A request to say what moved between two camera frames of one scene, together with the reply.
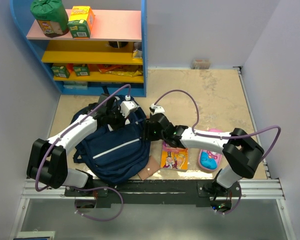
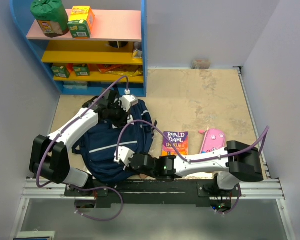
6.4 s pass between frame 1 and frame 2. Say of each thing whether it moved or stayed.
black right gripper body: moved
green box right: stayed
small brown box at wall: stayed
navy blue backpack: stayed
